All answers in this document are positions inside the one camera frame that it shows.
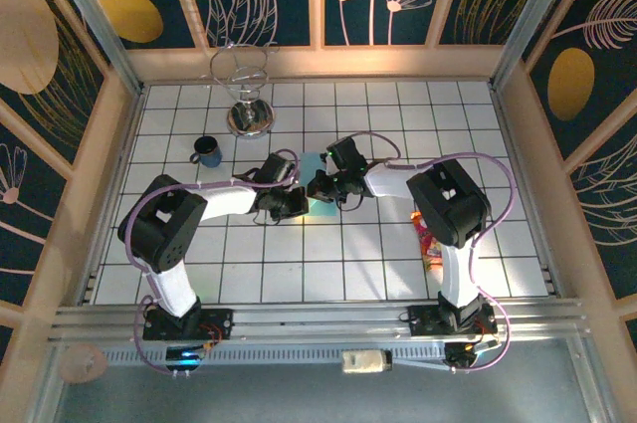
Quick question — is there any light blue cloth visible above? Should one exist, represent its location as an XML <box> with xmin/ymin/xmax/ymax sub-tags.
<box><xmin>298</xmin><ymin>151</ymin><xmax>339</xmax><ymax>218</ymax></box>

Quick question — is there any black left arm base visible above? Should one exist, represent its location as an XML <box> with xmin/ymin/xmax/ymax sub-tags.
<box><xmin>142</xmin><ymin>304</ymin><xmax>235</xmax><ymax>342</ymax></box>

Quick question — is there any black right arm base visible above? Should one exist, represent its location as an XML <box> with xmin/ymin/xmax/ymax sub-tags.
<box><xmin>406</xmin><ymin>301</ymin><xmax>499</xmax><ymax>337</ymax></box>

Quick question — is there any dark blue ceramic mug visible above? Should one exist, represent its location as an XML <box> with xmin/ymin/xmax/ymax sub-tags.
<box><xmin>188</xmin><ymin>135</ymin><xmax>224</xmax><ymax>169</ymax></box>

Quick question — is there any colourful snack packet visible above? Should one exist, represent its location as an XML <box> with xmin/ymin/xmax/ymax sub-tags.
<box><xmin>410</xmin><ymin>211</ymin><xmax>444</xmax><ymax>273</ymax></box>

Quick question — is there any white adapter block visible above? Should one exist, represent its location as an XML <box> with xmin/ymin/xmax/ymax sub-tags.
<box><xmin>340</xmin><ymin>348</ymin><xmax>394</xmax><ymax>374</ymax></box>

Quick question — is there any round beige disc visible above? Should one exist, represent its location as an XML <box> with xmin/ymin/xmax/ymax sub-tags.
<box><xmin>58</xmin><ymin>342</ymin><xmax>108</xmax><ymax>384</ymax></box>

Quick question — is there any thin black left gripper cable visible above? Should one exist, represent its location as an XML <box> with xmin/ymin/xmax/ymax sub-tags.
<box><xmin>250</xmin><ymin>207</ymin><xmax>286</xmax><ymax>226</ymax></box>

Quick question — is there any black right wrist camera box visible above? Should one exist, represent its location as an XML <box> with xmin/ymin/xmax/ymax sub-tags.
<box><xmin>320</xmin><ymin>136</ymin><xmax>368</xmax><ymax>179</ymax></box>

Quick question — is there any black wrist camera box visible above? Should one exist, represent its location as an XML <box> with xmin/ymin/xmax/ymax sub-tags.
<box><xmin>253</xmin><ymin>152</ymin><xmax>302</xmax><ymax>189</ymax></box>
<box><xmin>320</xmin><ymin>136</ymin><xmax>368</xmax><ymax>179</ymax></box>

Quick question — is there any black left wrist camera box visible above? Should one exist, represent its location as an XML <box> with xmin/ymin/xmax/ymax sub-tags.
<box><xmin>253</xmin><ymin>152</ymin><xmax>302</xmax><ymax>189</ymax></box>

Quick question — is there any chrome spiral wire stand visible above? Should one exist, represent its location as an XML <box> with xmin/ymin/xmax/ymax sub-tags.
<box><xmin>208</xmin><ymin>42</ymin><xmax>280</xmax><ymax>139</ymax></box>

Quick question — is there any aluminium mounting rail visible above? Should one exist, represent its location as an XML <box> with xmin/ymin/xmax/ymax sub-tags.
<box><xmin>49</xmin><ymin>297</ymin><xmax>593</xmax><ymax>344</ymax></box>

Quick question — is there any grey slotted cable duct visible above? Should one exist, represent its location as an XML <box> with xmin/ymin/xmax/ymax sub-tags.
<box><xmin>102</xmin><ymin>345</ymin><xmax>449</xmax><ymax>367</ymax></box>

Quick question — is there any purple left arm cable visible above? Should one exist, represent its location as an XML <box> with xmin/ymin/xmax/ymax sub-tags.
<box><xmin>126</xmin><ymin>147</ymin><xmax>303</xmax><ymax>377</ymax></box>

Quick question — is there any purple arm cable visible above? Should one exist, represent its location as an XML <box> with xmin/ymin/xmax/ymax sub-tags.
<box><xmin>342</xmin><ymin>130</ymin><xmax>517</xmax><ymax>375</ymax></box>
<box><xmin>126</xmin><ymin>147</ymin><xmax>303</xmax><ymax>377</ymax></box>

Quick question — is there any aluminium side rail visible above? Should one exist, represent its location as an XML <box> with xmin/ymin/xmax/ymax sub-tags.
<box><xmin>490</xmin><ymin>84</ymin><xmax>566</xmax><ymax>301</ymax></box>
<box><xmin>74</xmin><ymin>84</ymin><xmax>148</xmax><ymax>306</ymax></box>

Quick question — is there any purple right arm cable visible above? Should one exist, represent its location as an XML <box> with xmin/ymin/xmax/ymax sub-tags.
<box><xmin>342</xmin><ymin>130</ymin><xmax>517</xmax><ymax>375</ymax></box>

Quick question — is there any aluminium frame post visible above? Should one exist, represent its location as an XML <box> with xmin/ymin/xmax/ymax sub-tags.
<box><xmin>42</xmin><ymin>0</ymin><xmax>145</xmax><ymax>96</ymax></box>
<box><xmin>490</xmin><ymin>0</ymin><xmax>581</xmax><ymax>91</ymax></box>

